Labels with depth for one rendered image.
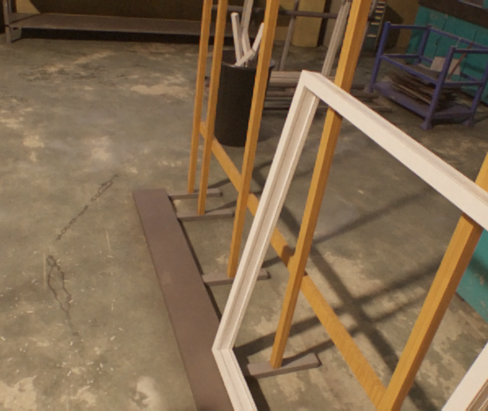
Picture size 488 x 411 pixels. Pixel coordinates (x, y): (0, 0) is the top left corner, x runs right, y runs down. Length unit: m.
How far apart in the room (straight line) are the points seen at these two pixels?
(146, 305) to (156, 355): 0.37
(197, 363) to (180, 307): 0.39
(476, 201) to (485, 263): 2.03
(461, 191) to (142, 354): 1.83
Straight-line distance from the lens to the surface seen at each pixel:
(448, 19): 8.56
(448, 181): 1.27
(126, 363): 2.58
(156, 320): 2.78
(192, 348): 2.58
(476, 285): 3.31
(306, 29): 9.05
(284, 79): 6.38
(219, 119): 4.67
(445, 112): 6.45
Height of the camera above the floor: 1.95
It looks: 31 degrees down
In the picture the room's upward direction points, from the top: 8 degrees clockwise
